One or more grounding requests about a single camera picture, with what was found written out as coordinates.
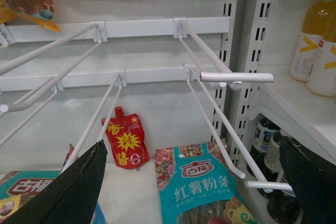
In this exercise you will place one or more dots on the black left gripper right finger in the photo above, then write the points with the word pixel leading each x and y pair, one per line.
pixel 312 179

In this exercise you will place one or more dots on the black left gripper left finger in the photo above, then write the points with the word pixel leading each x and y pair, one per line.
pixel 72 197

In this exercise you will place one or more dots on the teal noodle bag left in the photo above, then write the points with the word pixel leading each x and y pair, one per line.
pixel 19 187

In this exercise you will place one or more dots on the dark soy sauce bottle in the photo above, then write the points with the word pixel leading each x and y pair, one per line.
pixel 264 152

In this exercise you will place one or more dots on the red sauce pouch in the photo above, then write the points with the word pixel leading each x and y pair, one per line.
pixel 126 137

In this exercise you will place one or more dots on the white peg hook upper left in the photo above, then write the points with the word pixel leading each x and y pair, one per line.
pixel 56 74

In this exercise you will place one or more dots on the teal sweet potato noodle bag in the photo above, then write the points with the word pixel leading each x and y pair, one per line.
pixel 196 186

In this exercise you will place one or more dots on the white peg hook upper right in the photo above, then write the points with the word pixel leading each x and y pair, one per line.
pixel 183 26

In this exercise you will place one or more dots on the yellow vitamin drink far right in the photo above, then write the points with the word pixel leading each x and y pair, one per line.
pixel 313 27

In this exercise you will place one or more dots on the white peg hook lower middle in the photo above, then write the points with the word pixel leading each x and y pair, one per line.
pixel 117 80

